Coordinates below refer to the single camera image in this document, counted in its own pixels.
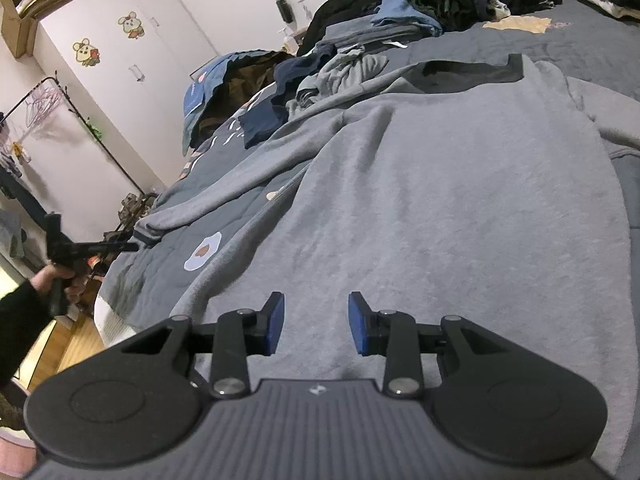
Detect person's left forearm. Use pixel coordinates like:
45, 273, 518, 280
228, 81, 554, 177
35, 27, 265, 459
0, 280, 51, 386

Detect white wardrobe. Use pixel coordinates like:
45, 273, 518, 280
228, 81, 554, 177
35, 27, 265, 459
35, 0, 223, 196

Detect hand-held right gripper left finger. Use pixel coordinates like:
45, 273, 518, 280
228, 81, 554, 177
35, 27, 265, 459
122, 291, 286, 401

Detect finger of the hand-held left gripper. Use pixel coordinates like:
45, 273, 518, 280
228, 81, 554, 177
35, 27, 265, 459
72, 240, 142, 256

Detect blue printed cloth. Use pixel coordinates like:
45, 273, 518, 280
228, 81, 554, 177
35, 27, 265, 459
181, 50, 281, 156

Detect folded dark grey garment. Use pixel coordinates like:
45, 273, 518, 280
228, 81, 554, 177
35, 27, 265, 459
315, 20, 431, 53

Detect black clothes rack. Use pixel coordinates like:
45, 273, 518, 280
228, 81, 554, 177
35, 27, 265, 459
0, 75, 151, 201

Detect camouflage bag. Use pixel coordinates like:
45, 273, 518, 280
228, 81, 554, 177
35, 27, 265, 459
117, 191, 152, 227

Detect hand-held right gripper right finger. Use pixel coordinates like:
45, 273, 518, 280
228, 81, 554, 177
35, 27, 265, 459
348, 291, 511, 401

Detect open cardboard box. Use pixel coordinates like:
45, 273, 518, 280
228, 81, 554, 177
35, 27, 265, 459
0, 0, 43, 58

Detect person's left hand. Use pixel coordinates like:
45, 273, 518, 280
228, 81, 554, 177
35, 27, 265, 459
31, 262, 86, 307

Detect camouflage garment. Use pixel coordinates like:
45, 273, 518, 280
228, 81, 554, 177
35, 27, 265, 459
200, 52, 296, 146

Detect grey sweatshirt with dark collar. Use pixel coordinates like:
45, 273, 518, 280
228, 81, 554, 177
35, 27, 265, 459
132, 52, 640, 471

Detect light blue garment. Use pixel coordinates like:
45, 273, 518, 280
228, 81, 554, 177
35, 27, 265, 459
370, 0, 443, 36

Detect mouse wall sticker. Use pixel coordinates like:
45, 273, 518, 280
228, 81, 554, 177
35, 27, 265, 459
71, 40, 101, 67
117, 11, 143, 40

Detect pink clothes hangers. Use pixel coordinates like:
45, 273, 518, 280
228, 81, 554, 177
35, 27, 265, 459
22, 85, 66, 128

